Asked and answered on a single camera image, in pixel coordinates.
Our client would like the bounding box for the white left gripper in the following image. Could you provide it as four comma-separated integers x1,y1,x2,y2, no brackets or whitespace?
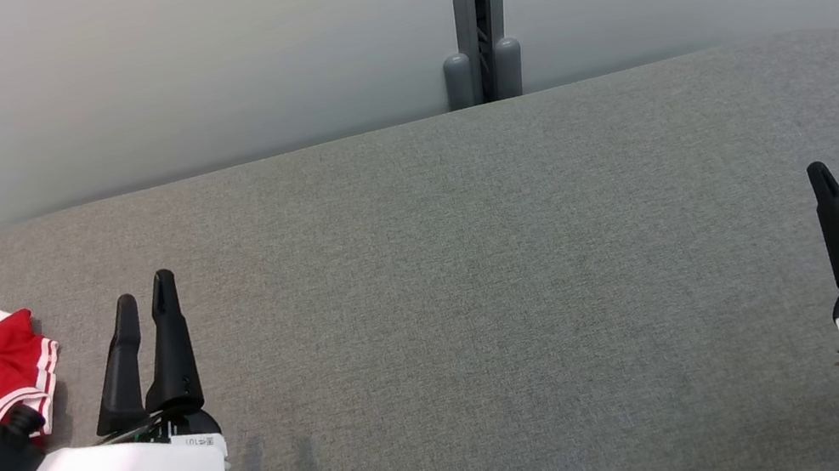
0,264,231,471

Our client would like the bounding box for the grey metal partition post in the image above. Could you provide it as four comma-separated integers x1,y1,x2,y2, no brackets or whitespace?
430,0,534,112

